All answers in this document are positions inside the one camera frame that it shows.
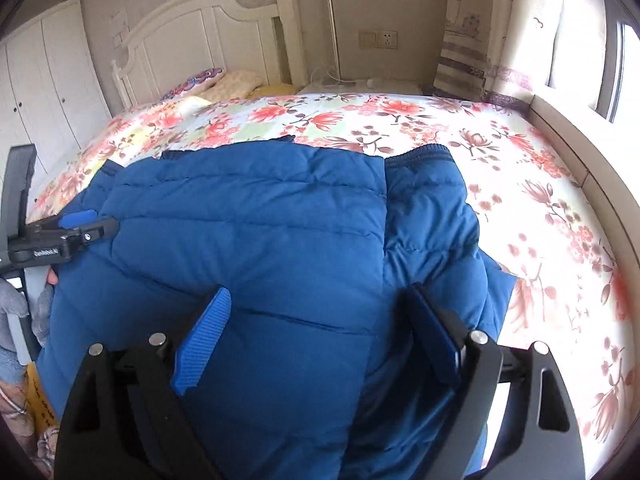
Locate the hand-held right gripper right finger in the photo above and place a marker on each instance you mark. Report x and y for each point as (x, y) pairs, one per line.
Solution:
(435, 332)

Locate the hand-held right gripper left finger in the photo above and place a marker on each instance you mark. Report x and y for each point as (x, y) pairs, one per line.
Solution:
(202, 345)

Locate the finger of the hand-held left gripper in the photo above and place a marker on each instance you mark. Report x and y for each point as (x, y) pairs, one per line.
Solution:
(77, 219)
(100, 230)

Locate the blue puffer jacket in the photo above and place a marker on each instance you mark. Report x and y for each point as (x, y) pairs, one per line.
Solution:
(280, 230)

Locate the person's left hand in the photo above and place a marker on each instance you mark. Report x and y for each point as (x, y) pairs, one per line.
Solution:
(12, 315)

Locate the white wardrobe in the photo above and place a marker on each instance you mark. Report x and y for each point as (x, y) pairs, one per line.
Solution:
(50, 85)

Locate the yellow printed bag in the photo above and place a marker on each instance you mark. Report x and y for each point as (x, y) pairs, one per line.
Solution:
(42, 400)

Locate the floral bed sheet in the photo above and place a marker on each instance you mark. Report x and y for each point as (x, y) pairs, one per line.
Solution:
(525, 210)

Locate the plaid cloth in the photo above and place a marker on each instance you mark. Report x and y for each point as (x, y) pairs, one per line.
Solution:
(20, 420)

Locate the purple floral pillow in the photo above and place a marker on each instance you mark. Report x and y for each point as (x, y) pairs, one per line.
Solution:
(197, 80)

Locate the white wooden headboard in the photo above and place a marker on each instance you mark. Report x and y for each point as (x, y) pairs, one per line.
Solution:
(200, 40)

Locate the yellow pillow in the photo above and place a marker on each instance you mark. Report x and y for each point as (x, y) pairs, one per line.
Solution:
(275, 90)

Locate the beige window sill ledge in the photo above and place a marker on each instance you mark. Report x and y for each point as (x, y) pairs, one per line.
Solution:
(575, 130)

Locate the white nightstand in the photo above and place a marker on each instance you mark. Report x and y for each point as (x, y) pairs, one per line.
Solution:
(395, 88)

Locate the striped printed curtain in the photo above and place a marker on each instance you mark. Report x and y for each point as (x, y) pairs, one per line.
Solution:
(500, 35)

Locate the window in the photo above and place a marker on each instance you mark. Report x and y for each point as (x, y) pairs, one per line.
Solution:
(575, 45)

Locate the beige wall socket panel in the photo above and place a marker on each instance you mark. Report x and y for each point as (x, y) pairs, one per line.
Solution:
(377, 40)

